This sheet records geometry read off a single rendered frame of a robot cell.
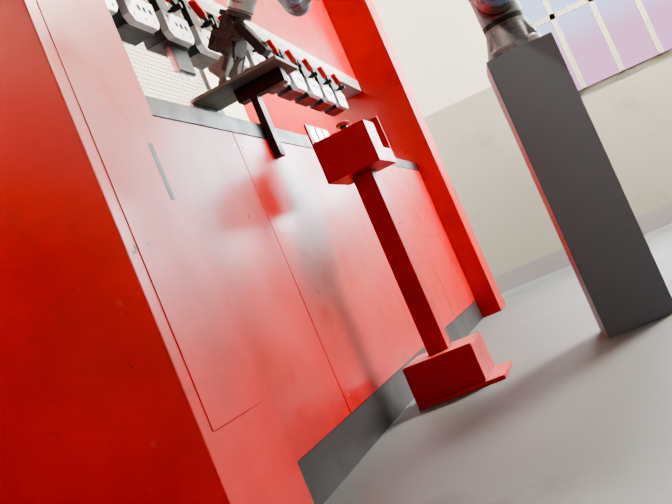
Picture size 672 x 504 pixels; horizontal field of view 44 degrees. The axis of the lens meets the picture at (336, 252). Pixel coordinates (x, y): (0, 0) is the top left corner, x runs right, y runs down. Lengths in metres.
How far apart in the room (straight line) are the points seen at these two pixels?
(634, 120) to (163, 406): 4.85
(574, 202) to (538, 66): 0.36
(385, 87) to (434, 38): 1.46
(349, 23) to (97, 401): 3.52
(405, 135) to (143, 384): 3.32
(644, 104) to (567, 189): 3.59
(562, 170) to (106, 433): 1.39
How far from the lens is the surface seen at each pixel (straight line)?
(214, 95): 2.26
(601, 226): 2.19
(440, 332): 2.28
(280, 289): 1.85
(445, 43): 5.79
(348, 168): 2.24
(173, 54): 2.34
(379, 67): 4.42
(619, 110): 5.72
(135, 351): 1.16
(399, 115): 4.36
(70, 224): 1.20
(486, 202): 5.62
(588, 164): 2.19
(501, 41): 2.26
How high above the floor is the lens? 0.34
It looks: 4 degrees up
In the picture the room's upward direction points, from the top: 23 degrees counter-clockwise
